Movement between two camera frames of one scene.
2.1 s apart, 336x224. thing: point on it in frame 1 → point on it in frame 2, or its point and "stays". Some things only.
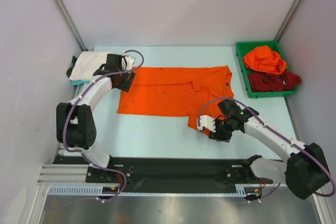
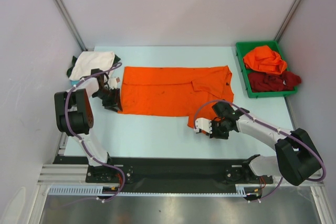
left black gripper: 125,85 → 115,103
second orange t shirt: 264,59 stays
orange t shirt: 176,91 stays
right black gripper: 219,134 stays
